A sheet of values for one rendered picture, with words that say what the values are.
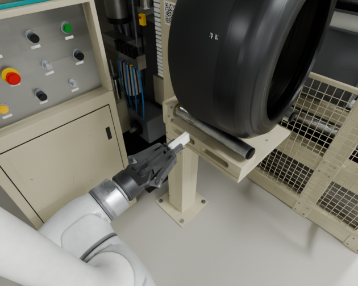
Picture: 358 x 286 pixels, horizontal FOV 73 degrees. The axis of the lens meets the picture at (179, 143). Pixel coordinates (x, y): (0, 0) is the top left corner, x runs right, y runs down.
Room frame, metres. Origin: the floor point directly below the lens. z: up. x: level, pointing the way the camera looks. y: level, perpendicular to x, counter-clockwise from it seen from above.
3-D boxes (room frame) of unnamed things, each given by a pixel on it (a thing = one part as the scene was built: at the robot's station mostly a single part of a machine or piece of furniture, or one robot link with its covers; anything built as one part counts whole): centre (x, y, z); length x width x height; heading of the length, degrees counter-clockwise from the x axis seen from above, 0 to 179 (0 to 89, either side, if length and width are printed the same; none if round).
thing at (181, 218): (0.94, -0.02, 0.01); 0.27 x 0.27 x 0.02; 44
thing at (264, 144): (0.77, -0.21, 0.80); 0.37 x 0.36 x 0.02; 134
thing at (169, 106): (0.90, -0.09, 0.90); 0.40 x 0.03 x 0.10; 134
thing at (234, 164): (0.67, -0.11, 0.83); 0.36 x 0.09 x 0.06; 44
